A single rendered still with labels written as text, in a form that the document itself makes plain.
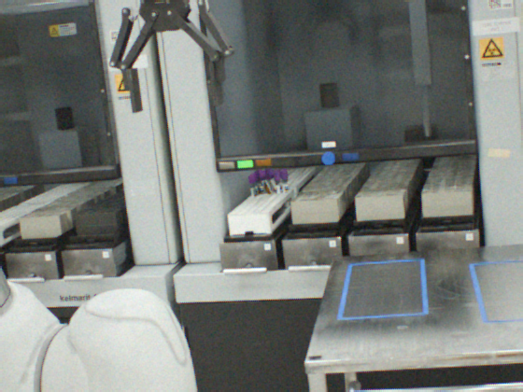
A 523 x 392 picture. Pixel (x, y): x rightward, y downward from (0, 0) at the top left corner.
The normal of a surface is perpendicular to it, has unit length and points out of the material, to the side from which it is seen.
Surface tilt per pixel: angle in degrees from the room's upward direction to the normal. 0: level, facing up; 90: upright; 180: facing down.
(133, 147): 90
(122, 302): 6
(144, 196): 90
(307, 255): 90
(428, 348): 0
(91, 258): 90
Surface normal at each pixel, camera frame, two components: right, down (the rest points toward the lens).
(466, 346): -0.11, -0.98
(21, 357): 0.59, -0.04
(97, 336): -0.31, -0.29
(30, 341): 0.77, -0.14
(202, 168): -0.23, 0.20
